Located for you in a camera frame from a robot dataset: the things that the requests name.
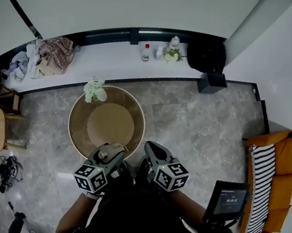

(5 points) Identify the white flower bouquet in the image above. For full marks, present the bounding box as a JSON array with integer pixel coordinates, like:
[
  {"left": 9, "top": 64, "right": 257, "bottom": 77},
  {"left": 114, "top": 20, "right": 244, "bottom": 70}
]
[{"left": 82, "top": 75, "right": 108, "bottom": 104}]

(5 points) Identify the person's left forearm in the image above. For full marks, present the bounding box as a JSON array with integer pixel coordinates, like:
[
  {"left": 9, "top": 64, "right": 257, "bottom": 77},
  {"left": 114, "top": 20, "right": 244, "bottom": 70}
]
[{"left": 51, "top": 191, "right": 103, "bottom": 233}]

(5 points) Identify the wooden stool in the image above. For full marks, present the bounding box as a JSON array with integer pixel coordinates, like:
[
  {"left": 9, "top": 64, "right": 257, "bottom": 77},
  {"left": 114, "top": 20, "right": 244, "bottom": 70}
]
[{"left": 0, "top": 83, "right": 25, "bottom": 117}]

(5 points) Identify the orange sofa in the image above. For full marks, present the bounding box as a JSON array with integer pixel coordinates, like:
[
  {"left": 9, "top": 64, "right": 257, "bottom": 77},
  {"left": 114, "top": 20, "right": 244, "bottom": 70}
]
[{"left": 227, "top": 129, "right": 292, "bottom": 233}]

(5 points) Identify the person's black clothing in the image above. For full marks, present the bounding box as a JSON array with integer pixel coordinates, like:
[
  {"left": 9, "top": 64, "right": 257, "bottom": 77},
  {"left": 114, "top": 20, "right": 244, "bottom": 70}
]
[{"left": 44, "top": 148, "right": 236, "bottom": 233}]

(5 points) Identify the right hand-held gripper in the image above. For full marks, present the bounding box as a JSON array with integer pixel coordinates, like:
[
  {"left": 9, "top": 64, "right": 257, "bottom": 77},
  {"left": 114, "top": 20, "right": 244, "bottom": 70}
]
[{"left": 142, "top": 136, "right": 192, "bottom": 195}]

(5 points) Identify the bottle with red cap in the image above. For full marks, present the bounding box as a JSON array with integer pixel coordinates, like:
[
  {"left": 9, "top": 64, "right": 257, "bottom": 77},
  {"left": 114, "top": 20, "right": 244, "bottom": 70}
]
[{"left": 140, "top": 43, "right": 153, "bottom": 63}]

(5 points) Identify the black curved rail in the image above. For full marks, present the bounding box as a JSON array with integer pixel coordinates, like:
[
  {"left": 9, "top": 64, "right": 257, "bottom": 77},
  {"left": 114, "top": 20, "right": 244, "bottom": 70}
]
[{"left": 9, "top": 0, "right": 44, "bottom": 42}]

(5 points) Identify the small white ornament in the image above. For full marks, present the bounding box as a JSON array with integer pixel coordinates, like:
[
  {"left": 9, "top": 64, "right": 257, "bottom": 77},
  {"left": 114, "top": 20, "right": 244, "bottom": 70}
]
[{"left": 154, "top": 45, "right": 166, "bottom": 61}]

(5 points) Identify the round wooden glass-top table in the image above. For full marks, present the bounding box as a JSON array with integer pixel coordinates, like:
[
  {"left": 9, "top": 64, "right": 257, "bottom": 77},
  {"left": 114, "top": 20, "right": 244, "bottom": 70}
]
[{"left": 63, "top": 81, "right": 150, "bottom": 167}]

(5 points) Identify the black and white striped pillow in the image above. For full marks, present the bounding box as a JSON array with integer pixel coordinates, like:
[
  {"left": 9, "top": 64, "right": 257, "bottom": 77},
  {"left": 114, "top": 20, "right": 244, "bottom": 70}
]
[{"left": 233, "top": 142, "right": 286, "bottom": 233}]

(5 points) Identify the white window sill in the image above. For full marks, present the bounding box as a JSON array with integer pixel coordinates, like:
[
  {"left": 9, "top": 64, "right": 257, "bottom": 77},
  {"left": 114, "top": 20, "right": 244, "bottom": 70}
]
[{"left": 0, "top": 30, "right": 203, "bottom": 104}]

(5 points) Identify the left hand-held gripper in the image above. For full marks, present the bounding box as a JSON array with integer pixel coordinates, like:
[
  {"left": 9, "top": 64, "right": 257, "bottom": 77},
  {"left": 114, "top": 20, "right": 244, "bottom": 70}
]
[{"left": 70, "top": 141, "right": 131, "bottom": 197}]

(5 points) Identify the pile of white clothes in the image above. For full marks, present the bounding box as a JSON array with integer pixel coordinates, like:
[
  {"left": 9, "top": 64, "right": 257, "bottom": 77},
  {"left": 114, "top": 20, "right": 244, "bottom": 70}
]
[{"left": 4, "top": 38, "right": 48, "bottom": 85}]

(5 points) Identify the tangle of black cables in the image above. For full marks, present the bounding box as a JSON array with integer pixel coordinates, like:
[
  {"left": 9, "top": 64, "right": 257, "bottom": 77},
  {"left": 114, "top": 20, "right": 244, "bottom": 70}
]
[{"left": 0, "top": 152, "right": 29, "bottom": 214}]

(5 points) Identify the person's right forearm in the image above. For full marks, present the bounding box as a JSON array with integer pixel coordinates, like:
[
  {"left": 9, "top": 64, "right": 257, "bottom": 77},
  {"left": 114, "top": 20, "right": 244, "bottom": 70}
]
[{"left": 165, "top": 185, "right": 210, "bottom": 227}]

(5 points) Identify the black box speaker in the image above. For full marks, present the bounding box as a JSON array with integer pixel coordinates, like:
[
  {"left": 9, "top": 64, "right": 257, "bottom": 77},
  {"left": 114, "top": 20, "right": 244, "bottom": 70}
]
[{"left": 196, "top": 70, "right": 229, "bottom": 96}]

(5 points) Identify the white figurine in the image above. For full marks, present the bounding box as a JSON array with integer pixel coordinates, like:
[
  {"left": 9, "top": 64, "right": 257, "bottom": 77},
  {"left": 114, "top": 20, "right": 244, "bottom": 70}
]
[{"left": 169, "top": 35, "right": 182, "bottom": 48}]

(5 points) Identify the plaid cloth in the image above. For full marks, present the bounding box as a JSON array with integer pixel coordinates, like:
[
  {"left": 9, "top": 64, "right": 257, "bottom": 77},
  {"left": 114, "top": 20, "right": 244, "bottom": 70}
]
[{"left": 36, "top": 35, "right": 78, "bottom": 77}]

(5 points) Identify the white vase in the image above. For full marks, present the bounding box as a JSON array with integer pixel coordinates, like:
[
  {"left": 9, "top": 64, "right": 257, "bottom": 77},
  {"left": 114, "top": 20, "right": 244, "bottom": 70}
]
[{"left": 95, "top": 87, "right": 109, "bottom": 104}]

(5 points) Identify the black tablet on stand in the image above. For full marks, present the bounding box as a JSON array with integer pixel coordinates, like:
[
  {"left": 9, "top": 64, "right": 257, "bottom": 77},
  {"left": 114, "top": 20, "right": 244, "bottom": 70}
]
[{"left": 193, "top": 176, "right": 256, "bottom": 233}]

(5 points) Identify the yellow green flower bunch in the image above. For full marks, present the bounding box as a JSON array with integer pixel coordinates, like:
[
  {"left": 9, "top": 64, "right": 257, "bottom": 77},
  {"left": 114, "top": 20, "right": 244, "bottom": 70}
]
[{"left": 163, "top": 45, "right": 188, "bottom": 64}]

